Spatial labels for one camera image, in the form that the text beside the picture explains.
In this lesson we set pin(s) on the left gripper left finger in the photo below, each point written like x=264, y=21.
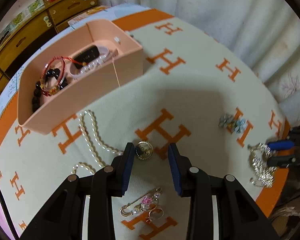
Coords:
x=61, y=217

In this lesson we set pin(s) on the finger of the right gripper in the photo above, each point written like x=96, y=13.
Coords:
x=281, y=145
x=281, y=161

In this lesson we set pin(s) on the blue flower earrings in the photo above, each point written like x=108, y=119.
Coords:
x=232, y=123

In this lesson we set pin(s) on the stack of books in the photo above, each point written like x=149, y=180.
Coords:
x=86, y=14

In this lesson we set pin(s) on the gold round pendant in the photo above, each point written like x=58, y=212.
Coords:
x=144, y=150

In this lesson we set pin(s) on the pearl safety pin brooch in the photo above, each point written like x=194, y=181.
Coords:
x=148, y=203

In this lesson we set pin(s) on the pink cardboard box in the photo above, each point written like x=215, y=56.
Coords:
x=85, y=85

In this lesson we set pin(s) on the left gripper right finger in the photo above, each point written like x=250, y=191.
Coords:
x=218, y=206

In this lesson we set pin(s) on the wooden desk with drawers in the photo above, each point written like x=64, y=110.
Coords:
x=34, y=32

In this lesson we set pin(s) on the orange H pattern blanket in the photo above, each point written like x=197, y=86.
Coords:
x=189, y=81

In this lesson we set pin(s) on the white floral curtain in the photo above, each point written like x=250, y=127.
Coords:
x=264, y=34

